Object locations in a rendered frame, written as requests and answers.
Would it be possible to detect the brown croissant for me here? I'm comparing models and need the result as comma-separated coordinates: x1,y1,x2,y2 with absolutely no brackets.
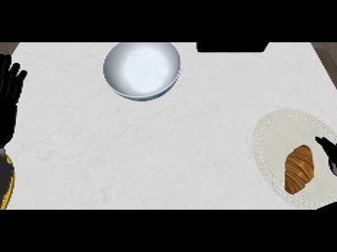
284,144,316,196

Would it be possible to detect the round cream placemat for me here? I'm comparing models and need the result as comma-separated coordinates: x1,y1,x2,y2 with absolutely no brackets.
251,108,337,210

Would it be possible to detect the white bowl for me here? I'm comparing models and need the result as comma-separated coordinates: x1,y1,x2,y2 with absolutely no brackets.
102,42,181,101

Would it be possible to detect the black appliance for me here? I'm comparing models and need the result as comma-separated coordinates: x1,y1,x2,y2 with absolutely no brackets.
196,42,270,53

